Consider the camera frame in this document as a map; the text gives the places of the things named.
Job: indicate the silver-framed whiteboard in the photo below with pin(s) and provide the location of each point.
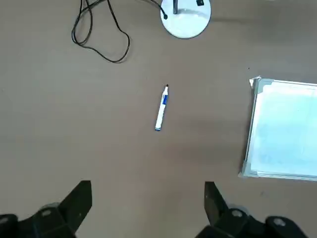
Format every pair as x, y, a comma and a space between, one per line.
284, 129

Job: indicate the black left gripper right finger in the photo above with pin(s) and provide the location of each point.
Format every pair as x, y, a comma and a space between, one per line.
218, 210

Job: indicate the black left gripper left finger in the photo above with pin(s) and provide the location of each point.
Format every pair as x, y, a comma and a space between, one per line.
71, 210

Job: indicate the white desk lamp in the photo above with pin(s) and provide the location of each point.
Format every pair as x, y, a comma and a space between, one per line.
185, 22

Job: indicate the white marker blue cap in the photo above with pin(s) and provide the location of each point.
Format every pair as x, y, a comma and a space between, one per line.
162, 109

